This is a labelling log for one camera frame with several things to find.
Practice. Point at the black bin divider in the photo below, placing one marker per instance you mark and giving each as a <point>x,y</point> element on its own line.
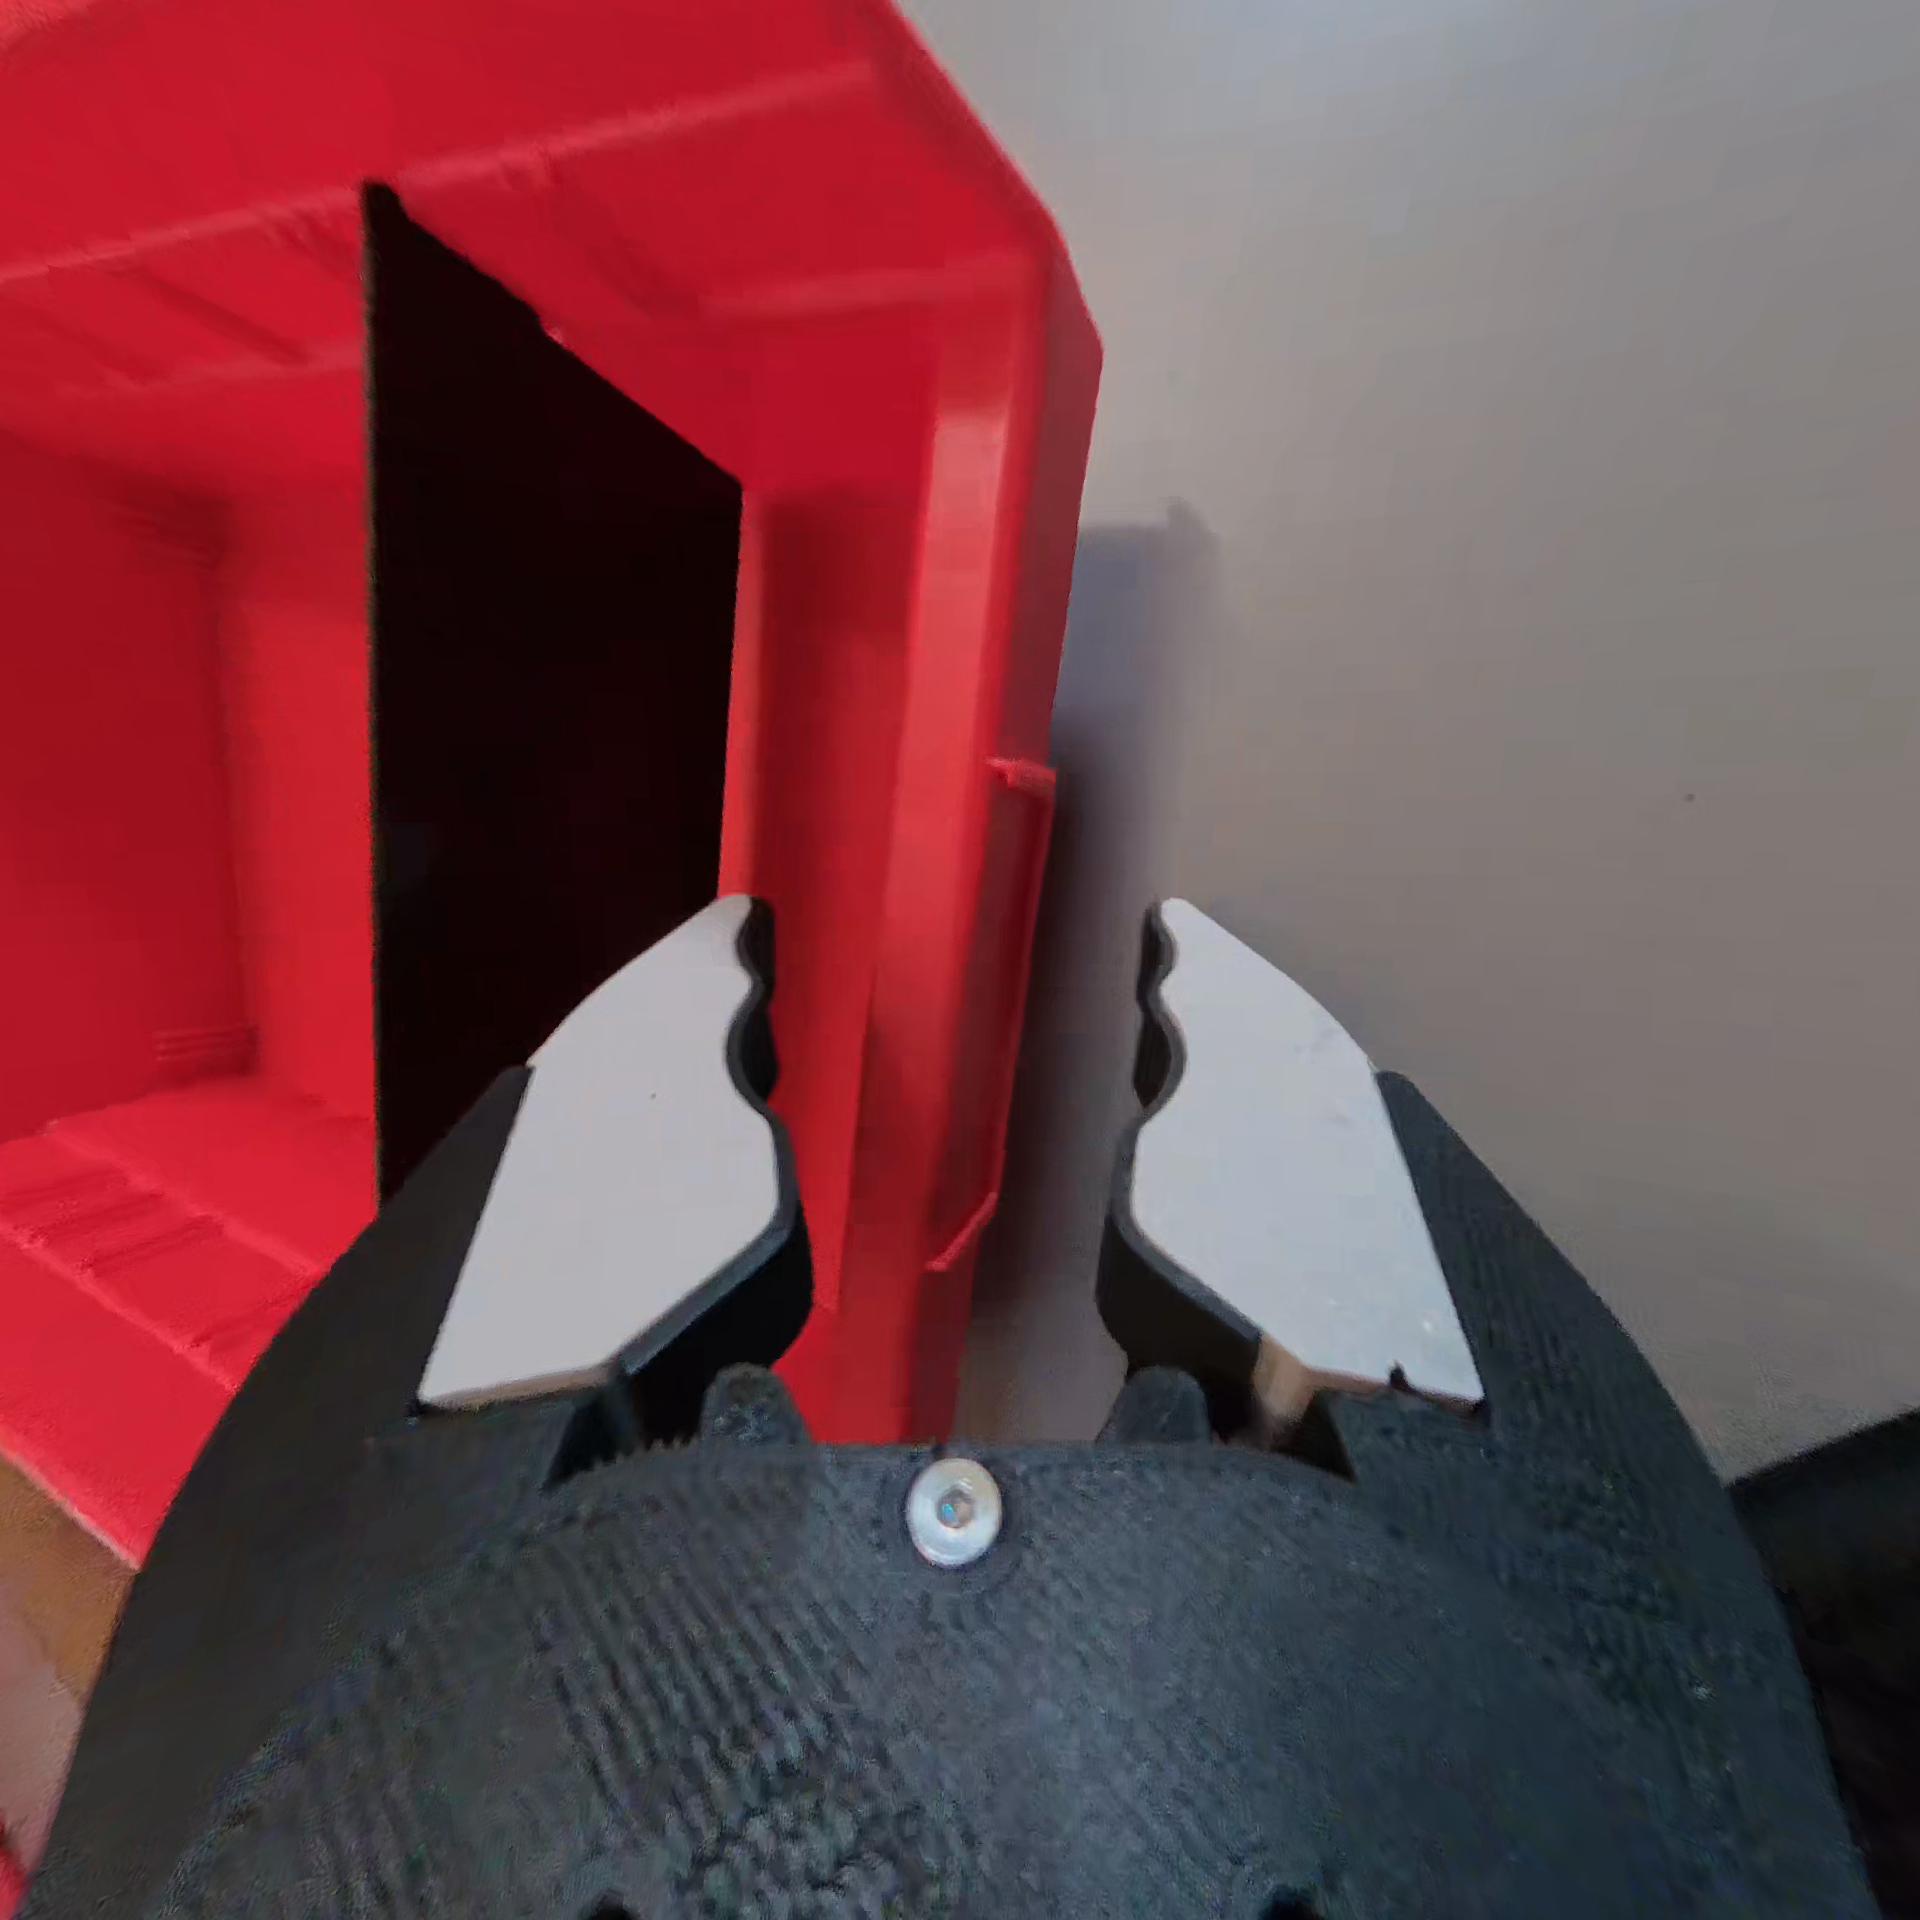
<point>555,676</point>

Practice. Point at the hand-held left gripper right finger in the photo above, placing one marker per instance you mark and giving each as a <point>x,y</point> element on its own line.
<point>1277,1182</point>

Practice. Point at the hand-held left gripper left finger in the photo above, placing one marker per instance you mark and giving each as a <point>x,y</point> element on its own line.
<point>596,1182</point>

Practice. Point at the red plastic bin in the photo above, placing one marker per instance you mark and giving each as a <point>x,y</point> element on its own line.
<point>899,525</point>

